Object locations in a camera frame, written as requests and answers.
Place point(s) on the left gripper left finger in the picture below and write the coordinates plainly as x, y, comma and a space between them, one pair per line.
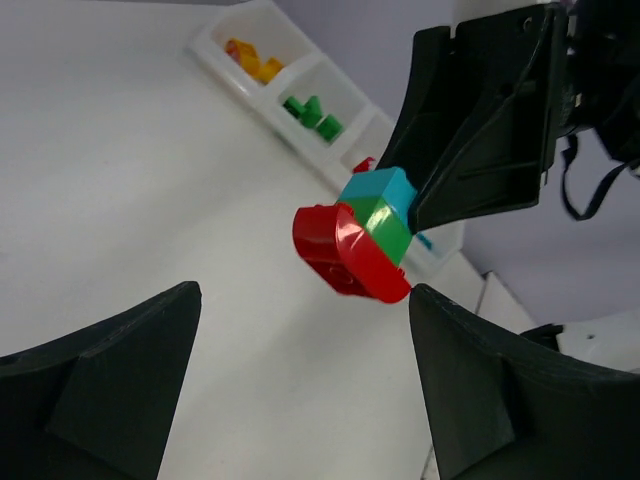
99, 403

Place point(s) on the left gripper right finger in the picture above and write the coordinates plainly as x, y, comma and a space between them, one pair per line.
501, 406

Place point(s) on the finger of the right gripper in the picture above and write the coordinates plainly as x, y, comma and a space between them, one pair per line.
481, 114

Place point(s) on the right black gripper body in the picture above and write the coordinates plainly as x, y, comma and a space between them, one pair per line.
600, 90

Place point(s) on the teal square lego brick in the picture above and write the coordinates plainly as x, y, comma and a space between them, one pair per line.
390, 184

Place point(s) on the small red lego brick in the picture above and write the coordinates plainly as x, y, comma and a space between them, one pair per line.
366, 165

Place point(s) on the green square lego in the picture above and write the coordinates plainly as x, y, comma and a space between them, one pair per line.
383, 224

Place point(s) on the red long lego brick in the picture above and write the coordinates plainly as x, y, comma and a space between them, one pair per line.
332, 242

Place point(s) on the green square lego brick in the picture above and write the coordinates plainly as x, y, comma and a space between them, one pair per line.
294, 107

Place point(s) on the blue flower face lego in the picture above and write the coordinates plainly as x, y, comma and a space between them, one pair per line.
427, 242

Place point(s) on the green rounded lego brick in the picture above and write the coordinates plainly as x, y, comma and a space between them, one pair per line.
329, 128

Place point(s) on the green small lego brick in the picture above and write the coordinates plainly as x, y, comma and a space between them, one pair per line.
312, 113

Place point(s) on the yellow orange flower lego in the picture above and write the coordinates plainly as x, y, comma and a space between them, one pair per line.
245, 55

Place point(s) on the clear plastic compartment tray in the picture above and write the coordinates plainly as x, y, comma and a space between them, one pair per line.
307, 72

